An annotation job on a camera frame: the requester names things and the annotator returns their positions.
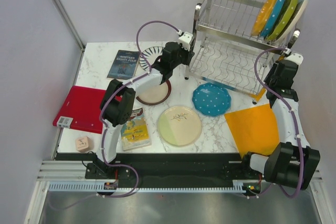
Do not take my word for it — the stainless steel dish rack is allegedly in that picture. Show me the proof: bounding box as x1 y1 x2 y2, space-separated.
184 0 300 104

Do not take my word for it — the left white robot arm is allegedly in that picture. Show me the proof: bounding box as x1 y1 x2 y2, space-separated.
93 42 194 178

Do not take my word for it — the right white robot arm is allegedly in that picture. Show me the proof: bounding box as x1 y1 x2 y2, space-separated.
240 59 320 191

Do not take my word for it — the black and white striped plate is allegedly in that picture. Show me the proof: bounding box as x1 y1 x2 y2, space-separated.
139 46 163 71

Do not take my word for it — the cream plate with red rim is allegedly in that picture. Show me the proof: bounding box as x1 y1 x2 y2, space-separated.
136 80 172 105

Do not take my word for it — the dark blue paperback book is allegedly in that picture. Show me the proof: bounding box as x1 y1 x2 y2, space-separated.
107 50 140 80

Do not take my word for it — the orange cutting board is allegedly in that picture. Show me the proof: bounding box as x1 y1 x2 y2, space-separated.
225 104 279 157

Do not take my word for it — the yellow polka dot plate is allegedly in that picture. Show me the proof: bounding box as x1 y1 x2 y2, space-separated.
250 0 277 36

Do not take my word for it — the blue polka dot racked plate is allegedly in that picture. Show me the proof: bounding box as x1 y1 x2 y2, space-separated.
260 0 285 38

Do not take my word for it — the cream and green floral plate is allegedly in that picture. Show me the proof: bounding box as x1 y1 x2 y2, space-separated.
157 106 202 147

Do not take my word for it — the green polka dot plate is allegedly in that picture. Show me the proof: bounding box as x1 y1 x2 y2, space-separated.
266 0 298 41

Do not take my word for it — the cream and blue racked plate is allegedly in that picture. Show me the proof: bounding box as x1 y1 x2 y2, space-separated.
272 0 309 43

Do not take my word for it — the yellow illustrated paperback book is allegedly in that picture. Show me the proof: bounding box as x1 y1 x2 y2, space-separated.
120 108 152 151

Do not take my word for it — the red folder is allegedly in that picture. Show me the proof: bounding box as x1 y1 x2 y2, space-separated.
52 86 106 134

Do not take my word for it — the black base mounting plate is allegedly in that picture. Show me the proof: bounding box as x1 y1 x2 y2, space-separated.
85 153 262 180

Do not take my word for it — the small pink box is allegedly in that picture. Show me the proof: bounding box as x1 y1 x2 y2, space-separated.
75 136 93 153

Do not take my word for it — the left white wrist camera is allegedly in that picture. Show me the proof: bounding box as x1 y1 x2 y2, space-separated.
177 30 194 51

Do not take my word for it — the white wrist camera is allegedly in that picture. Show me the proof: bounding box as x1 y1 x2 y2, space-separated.
177 30 194 51
282 47 303 66

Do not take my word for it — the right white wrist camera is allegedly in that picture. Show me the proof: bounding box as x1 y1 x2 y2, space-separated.
282 47 303 66

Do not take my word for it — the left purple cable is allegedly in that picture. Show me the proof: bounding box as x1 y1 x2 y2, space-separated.
47 20 184 210

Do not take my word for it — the purple cable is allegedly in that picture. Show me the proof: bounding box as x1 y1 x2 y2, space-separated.
254 47 307 198
47 20 184 210

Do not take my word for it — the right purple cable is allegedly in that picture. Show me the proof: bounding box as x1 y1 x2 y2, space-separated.
254 47 307 198

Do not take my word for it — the grey slotted cable duct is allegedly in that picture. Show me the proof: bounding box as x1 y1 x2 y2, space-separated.
48 180 251 193

